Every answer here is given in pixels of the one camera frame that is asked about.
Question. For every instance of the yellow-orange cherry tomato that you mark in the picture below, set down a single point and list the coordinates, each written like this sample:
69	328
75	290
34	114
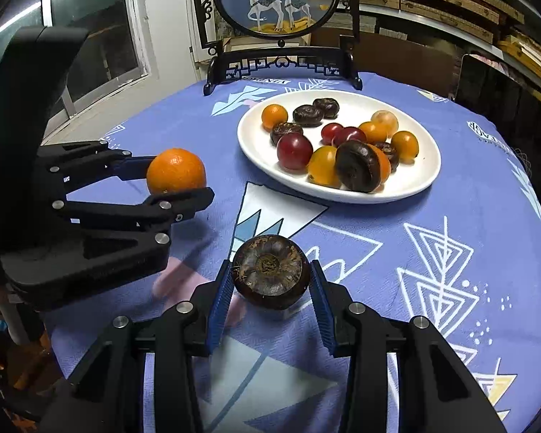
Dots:
405	145

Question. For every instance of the brown cardboard box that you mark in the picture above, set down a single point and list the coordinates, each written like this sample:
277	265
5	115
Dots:
387	58

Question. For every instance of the pale yellow round fruit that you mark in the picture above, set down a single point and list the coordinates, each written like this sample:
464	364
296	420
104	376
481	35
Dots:
387	119

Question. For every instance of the dark purple tomato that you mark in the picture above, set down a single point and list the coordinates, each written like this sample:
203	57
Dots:
307	115

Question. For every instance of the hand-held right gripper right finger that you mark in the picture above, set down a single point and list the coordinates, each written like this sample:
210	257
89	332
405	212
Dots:
320	297

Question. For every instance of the dark brown water chestnut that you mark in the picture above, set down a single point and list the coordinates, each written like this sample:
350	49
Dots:
270	275
391	151
326	107
357	165
286	131

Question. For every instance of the white oval plate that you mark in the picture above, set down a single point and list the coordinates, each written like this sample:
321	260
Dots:
410	180

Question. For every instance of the orange cherry tomato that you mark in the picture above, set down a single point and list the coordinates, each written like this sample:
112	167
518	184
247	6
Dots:
274	116
372	132

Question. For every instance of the dark red cherry tomato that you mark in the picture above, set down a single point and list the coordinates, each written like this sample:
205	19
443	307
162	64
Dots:
294	151

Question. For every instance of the purple printed tablecloth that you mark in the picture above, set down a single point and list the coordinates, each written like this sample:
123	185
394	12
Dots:
378	216

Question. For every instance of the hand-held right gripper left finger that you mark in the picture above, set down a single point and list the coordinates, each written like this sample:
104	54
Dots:
221	297

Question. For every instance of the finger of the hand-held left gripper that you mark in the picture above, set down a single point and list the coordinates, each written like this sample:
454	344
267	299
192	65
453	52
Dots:
135	167
180	200

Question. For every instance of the shelf of wooden boxes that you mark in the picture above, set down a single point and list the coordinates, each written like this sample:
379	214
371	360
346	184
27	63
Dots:
451	4

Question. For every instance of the small orange mandarin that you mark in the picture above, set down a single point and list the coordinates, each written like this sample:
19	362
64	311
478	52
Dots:
385	166

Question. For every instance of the large orange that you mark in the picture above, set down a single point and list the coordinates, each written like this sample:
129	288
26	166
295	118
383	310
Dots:
176	169

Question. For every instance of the yellow cherry tomato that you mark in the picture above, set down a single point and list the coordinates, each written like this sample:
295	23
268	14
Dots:
322	167

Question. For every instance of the black chair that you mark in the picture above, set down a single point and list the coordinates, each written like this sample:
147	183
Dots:
500	94

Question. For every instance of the glass window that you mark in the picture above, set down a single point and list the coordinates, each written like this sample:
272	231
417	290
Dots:
94	18

